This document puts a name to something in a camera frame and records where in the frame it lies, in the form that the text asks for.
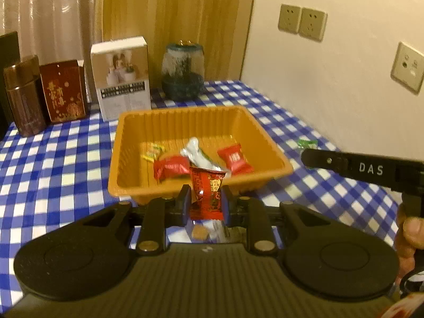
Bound dark red gold-print box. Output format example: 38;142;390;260
40;59;88;125

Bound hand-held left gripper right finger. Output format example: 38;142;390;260
221;185;332;256

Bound red white-label snack packet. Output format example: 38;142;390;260
217;142;254;175

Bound beige wall socket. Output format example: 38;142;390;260
277;3;303;34
299;7;328;42

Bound person's right hand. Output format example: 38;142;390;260
395;204;424;274

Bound clear snack packet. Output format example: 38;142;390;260
185;220;232;242

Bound glass jar with green base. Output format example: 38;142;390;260
161;40;205;101

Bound white product box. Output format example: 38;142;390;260
90;36;152;122

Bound orange plastic tray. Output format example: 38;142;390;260
108;106;294;206

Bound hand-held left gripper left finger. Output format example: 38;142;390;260
83;184;192;256

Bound red white printed bag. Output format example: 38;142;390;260
381;296;424;318

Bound blue white checked tablecloth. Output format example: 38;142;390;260
0;79;403;305

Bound white snack packet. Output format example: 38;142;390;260
180;137;222;173

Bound beige round-port wall plate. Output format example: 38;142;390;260
390;41;424;96

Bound red dark-print snack packet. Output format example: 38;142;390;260
189;166;227;221

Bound brown metal canister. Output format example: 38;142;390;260
3;55;47;137

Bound large red snack packet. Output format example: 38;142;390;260
153;155;192;182

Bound yellow green candy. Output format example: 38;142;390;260
142;142;166;164

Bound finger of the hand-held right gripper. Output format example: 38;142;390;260
301;148;349;174

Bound black flat panel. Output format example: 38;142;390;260
0;31;19;140

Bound small green candy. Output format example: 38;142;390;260
296;137;319;151

